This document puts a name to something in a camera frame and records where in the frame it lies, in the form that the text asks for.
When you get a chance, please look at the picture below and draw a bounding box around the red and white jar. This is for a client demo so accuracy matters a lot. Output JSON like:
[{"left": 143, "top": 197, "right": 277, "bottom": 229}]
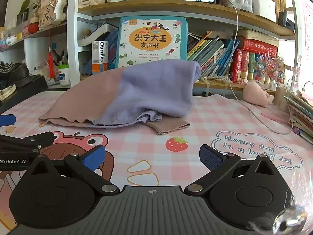
[{"left": 28, "top": 17, "right": 40, "bottom": 34}]

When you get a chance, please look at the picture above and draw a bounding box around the white storage box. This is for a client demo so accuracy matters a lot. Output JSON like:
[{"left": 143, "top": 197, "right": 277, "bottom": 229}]
[{"left": 252, "top": 0, "right": 277, "bottom": 23}]

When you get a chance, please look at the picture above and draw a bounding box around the white cup with green rim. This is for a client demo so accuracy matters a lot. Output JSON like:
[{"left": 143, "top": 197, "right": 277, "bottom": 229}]
[{"left": 57, "top": 64, "right": 71, "bottom": 87}]

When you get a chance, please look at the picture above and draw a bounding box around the pink checked table mat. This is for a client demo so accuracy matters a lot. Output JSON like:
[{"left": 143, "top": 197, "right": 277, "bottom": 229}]
[{"left": 0, "top": 92, "right": 313, "bottom": 226}]

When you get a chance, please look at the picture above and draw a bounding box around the cardboard tube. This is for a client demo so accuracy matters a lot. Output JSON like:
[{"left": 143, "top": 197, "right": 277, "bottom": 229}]
[{"left": 273, "top": 86, "right": 290, "bottom": 110}]

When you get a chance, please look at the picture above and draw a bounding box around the small black device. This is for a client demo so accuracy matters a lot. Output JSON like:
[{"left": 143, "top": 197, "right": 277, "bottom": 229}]
[{"left": 279, "top": 10, "right": 294, "bottom": 27}]

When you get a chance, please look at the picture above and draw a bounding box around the beige embroidered pouch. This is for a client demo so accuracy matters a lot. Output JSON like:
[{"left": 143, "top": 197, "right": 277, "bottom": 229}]
[{"left": 39, "top": 0, "right": 67, "bottom": 29}]

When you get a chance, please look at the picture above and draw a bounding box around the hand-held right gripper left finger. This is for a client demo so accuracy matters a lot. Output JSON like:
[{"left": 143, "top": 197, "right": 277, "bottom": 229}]
[{"left": 24, "top": 145, "right": 120, "bottom": 194}]

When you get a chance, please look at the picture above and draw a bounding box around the colourful paper flower bouquet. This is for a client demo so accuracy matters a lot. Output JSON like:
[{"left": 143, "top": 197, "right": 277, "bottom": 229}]
[{"left": 253, "top": 54, "right": 286, "bottom": 85}]

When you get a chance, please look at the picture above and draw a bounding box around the row of thin picture books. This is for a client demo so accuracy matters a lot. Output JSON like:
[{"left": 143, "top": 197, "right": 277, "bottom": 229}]
[{"left": 187, "top": 32, "right": 241, "bottom": 77}]

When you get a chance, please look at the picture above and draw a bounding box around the pink and purple sweater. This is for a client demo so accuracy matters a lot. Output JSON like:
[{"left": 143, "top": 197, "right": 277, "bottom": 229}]
[{"left": 38, "top": 60, "right": 202, "bottom": 136}]

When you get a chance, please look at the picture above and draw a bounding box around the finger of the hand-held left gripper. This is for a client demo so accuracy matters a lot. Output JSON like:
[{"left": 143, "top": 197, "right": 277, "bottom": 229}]
[
  {"left": 0, "top": 114, "right": 16, "bottom": 127},
  {"left": 0, "top": 131, "right": 55, "bottom": 154}
]

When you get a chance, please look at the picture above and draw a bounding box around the pearl necklace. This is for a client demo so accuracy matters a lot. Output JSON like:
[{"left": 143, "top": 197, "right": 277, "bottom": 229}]
[{"left": 199, "top": 75, "right": 231, "bottom": 83}]

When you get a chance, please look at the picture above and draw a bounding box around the orange and white carton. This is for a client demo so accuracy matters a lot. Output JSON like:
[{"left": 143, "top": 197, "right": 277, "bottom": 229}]
[{"left": 92, "top": 40, "right": 109, "bottom": 76}]

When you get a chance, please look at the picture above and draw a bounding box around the pile of leaning books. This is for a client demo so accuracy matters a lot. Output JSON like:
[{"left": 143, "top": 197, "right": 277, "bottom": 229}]
[{"left": 284, "top": 89, "right": 313, "bottom": 145}]

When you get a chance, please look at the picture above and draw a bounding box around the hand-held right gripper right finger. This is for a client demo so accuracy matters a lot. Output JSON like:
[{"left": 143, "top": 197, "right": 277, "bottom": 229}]
[{"left": 184, "top": 144, "right": 282, "bottom": 194}]

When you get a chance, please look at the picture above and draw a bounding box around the white charging cable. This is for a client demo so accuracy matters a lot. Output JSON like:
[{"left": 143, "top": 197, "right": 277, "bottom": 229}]
[{"left": 216, "top": 0, "right": 295, "bottom": 135}]

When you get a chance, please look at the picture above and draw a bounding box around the dark brimmed hat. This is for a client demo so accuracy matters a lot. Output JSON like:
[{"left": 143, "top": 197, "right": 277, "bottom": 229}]
[{"left": 0, "top": 62, "right": 33, "bottom": 89}]

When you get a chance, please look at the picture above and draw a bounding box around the pink plush pouch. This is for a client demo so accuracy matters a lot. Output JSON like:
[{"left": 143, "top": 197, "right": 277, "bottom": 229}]
[{"left": 242, "top": 80, "right": 271, "bottom": 108}]

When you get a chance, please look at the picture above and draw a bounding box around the row of standing hardcover books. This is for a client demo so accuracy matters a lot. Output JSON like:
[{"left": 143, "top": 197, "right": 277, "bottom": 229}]
[{"left": 229, "top": 49, "right": 272, "bottom": 84}]

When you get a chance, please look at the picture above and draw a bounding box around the red tassel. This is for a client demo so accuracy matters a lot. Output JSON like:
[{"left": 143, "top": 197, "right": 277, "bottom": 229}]
[{"left": 48, "top": 48, "right": 56, "bottom": 79}]

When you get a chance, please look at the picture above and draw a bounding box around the white and wooden bookshelf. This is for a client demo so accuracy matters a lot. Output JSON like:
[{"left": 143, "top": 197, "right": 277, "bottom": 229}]
[{"left": 0, "top": 0, "right": 301, "bottom": 96}]

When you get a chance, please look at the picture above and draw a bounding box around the clear plastic film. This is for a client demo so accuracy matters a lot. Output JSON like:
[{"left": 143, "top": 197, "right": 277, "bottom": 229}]
[{"left": 247, "top": 169, "right": 313, "bottom": 235}]

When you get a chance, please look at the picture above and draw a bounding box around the teal children's sound book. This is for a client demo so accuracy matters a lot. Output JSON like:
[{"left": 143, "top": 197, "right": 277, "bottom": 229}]
[{"left": 115, "top": 16, "right": 188, "bottom": 68}]

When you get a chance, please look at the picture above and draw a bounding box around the black box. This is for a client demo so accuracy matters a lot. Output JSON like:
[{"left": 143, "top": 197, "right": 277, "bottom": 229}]
[{"left": 0, "top": 75, "right": 49, "bottom": 114}]

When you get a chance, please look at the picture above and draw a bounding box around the red thick dictionary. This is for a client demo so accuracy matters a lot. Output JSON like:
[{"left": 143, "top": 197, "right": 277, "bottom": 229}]
[{"left": 238, "top": 36, "right": 279, "bottom": 57}]

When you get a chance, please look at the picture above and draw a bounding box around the stack of blue books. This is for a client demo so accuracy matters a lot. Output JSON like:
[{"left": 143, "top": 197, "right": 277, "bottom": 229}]
[{"left": 107, "top": 29, "right": 119, "bottom": 70}]

